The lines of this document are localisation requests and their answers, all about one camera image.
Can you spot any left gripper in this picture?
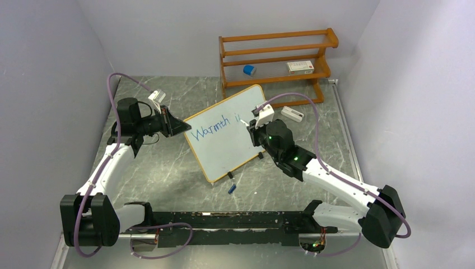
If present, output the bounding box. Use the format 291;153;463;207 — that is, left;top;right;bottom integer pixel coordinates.
135;105;190;138

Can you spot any white blue whiteboard marker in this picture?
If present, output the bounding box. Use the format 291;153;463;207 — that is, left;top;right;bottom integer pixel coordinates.
240;119;250;127

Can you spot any yellow framed whiteboard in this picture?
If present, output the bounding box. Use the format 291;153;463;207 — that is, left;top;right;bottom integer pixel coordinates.
185;84;265;183

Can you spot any blue marker cap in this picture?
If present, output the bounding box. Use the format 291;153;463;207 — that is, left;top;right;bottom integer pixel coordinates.
228;184;236;194

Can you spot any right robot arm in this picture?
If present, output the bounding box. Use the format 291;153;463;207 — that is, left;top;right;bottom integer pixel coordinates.
246;105;407;248

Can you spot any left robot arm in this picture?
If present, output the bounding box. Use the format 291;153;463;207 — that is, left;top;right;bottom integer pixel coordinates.
60;98;192;247

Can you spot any white whiteboard eraser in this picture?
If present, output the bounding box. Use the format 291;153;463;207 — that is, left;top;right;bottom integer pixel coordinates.
281;106;304;123

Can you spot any blue eraser block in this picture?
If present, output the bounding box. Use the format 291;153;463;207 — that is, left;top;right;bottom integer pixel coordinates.
243;64;257;76

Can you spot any orange wooden shelf rack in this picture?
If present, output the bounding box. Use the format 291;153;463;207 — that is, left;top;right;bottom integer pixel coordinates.
218;27;339;103

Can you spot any white red cardboard box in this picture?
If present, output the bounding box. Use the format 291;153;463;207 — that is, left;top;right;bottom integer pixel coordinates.
286;61;314;75

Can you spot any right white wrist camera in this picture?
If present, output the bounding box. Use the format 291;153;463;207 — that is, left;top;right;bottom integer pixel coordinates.
255;104;274;129

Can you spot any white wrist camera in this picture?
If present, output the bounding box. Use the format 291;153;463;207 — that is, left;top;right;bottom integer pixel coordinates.
148;90;166;114
255;104;274;129

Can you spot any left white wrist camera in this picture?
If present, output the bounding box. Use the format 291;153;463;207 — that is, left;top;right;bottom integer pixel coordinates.
148;90;166;114

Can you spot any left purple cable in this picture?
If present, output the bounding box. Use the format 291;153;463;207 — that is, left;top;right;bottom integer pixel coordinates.
72;72;153;259

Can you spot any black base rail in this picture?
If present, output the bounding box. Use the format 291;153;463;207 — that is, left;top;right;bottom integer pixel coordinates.
148;211;324;248

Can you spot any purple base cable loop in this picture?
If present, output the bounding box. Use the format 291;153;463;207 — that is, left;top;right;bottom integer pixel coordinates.
129;222;194;260

